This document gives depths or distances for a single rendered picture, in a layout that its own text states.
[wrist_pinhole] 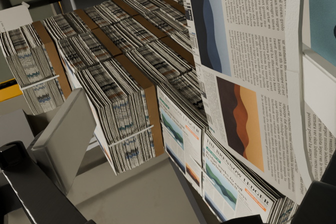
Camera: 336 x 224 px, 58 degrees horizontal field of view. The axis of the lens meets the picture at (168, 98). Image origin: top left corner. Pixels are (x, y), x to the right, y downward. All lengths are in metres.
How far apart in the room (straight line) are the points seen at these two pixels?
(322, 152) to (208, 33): 0.15
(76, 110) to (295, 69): 0.13
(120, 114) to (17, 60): 0.65
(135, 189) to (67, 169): 3.92
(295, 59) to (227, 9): 0.11
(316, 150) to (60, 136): 0.19
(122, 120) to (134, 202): 2.99
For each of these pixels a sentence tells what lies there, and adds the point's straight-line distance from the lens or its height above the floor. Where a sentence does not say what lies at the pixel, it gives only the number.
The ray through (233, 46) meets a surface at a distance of 0.29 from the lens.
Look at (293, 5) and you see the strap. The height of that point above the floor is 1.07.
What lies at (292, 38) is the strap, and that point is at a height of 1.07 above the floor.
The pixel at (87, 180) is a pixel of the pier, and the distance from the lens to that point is 3.94.
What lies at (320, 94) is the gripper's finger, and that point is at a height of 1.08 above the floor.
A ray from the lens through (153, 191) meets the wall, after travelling 4.13.
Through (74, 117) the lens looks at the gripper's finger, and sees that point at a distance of 0.18.
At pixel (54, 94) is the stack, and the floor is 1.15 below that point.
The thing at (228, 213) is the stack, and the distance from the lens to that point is 1.08.
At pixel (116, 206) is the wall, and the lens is 4.06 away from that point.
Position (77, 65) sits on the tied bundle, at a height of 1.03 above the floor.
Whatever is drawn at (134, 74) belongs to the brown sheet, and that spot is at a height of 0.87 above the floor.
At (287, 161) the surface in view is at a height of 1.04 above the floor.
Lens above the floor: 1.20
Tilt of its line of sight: 20 degrees down
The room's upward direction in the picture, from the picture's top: 114 degrees counter-clockwise
